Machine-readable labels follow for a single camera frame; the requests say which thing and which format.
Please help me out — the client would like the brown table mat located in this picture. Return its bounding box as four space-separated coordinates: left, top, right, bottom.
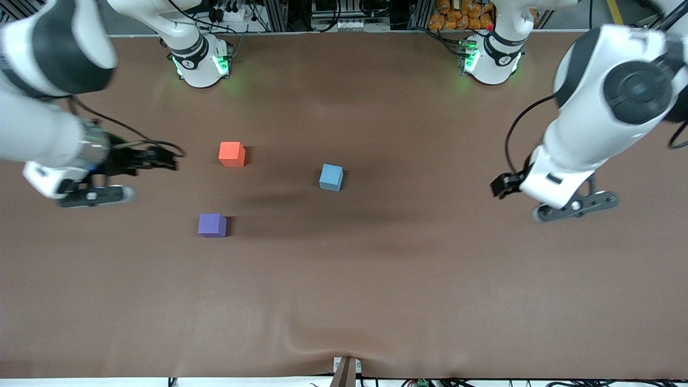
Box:
0 30 688 380

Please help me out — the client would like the blue block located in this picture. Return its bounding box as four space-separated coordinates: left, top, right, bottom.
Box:
319 164 344 192

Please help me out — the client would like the white connector block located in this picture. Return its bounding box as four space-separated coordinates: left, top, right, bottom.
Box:
334 19 380 32

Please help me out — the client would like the purple block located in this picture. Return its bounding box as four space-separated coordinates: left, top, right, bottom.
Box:
197 213 228 238

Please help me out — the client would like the white power strip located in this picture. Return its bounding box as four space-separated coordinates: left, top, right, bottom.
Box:
210 4 254 23

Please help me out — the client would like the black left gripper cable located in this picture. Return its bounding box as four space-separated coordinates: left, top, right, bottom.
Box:
504 94 560 176

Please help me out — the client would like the metal clamp with brown strip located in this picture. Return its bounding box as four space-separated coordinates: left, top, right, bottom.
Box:
332 356 363 387

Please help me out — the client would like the bag of orange snacks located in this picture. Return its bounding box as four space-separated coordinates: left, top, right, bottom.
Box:
428 0 496 31

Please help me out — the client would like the orange block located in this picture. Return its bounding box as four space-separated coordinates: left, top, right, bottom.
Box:
218 141 247 168

